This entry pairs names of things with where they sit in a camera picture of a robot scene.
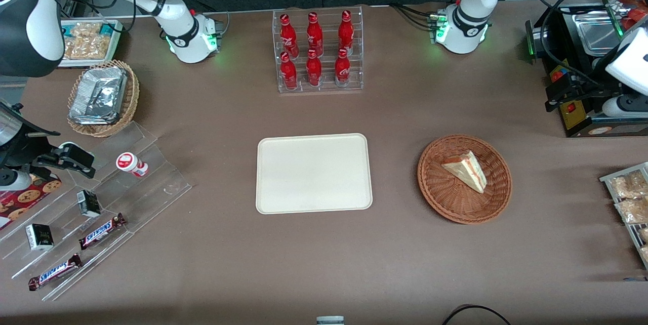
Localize light wicker basket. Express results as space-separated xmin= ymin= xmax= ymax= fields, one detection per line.
xmin=67 ymin=59 xmax=140 ymax=138

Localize clear bag of snacks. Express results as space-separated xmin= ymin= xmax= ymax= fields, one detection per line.
xmin=70 ymin=21 xmax=103 ymax=38
xmin=64 ymin=36 xmax=113 ymax=60

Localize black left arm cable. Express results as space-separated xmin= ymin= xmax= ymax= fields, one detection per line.
xmin=523 ymin=0 xmax=631 ymax=94

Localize red white yogurt bottle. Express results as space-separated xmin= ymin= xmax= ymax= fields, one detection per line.
xmin=116 ymin=152 xmax=149 ymax=178

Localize snickers chocolate bar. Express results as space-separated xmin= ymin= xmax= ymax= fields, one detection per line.
xmin=28 ymin=254 xmax=83 ymax=291
xmin=79 ymin=213 xmax=126 ymax=250

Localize black food warmer cabinet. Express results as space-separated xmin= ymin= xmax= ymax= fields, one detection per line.
xmin=525 ymin=0 xmax=648 ymax=138

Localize clear acrylic bottle rack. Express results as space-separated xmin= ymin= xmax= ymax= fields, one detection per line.
xmin=272 ymin=6 xmax=364 ymax=94

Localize steel warmer pan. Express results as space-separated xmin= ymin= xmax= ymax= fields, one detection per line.
xmin=572 ymin=11 xmax=624 ymax=55

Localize red cola bottle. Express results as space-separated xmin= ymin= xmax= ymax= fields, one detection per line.
xmin=280 ymin=14 xmax=298 ymax=58
xmin=338 ymin=10 xmax=354 ymax=55
xmin=280 ymin=52 xmax=298 ymax=90
xmin=306 ymin=49 xmax=322 ymax=87
xmin=306 ymin=12 xmax=323 ymax=56
xmin=335 ymin=48 xmax=351 ymax=87

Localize stacked foil containers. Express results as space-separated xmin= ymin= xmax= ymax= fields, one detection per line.
xmin=69 ymin=66 xmax=127 ymax=125

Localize black floor cable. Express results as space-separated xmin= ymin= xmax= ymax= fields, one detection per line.
xmin=442 ymin=304 xmax=512 ymax=325

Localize clear acrylic stepped stand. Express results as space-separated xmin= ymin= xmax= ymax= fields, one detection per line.
xmin=0 ymin=121 xmax=192 ymax=301

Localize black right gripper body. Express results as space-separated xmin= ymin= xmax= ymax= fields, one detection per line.
xmin=0 ymin=132 xmax=62 ymax=172

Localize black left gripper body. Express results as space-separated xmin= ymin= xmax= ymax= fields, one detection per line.
xmin=568 ymin=72 xmax=616 ymax=108

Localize white snack tray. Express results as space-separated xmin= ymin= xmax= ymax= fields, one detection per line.
xmin=58 ymin=19 xmax=124 ymax=68

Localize triangle sandwich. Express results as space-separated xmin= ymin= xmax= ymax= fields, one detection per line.
xmin=441 ymin=150 xmax=488 ymax=194

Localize small black white carton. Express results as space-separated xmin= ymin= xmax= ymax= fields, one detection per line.
xmin=25 ymin=224 xmax=54 ymax=251
xmin=76 ymin=190 xmax=101 ymax=218

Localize round brown wicker basket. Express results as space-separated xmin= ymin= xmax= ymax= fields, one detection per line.
xmin=417 ymin=134 xmax=513 ymax=225

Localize beige plastic tray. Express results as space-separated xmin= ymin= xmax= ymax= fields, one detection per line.
xmin=256 ymin=133 xmax=374 ymax=215

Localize red cookie box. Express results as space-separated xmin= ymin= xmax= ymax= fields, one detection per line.
xmin=0 ymin=173 xmax=62 ymax=229

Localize grey snack tray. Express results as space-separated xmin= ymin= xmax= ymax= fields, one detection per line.
xmin=600 ymin=162 xmax=648 ymax=270

